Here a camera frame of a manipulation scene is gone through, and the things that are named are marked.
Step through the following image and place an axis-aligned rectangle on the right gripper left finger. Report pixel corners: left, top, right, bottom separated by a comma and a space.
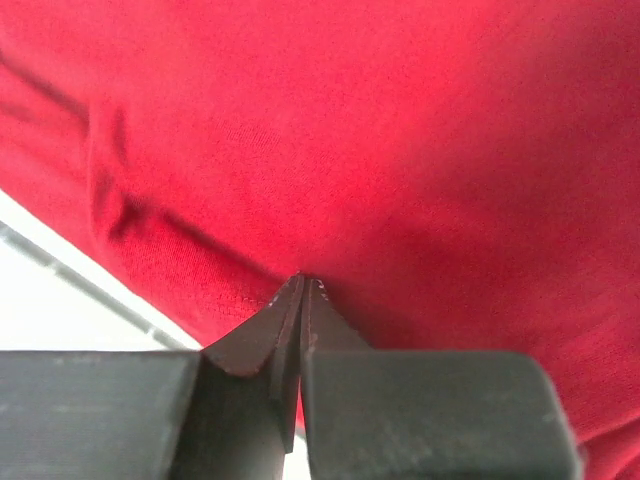
1, 276, 304, 479

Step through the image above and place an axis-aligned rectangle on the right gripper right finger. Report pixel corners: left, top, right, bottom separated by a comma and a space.
301, 280, 583, 479

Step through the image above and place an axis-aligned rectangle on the red t shirt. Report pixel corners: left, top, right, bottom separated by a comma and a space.
1, 1, 639, 479

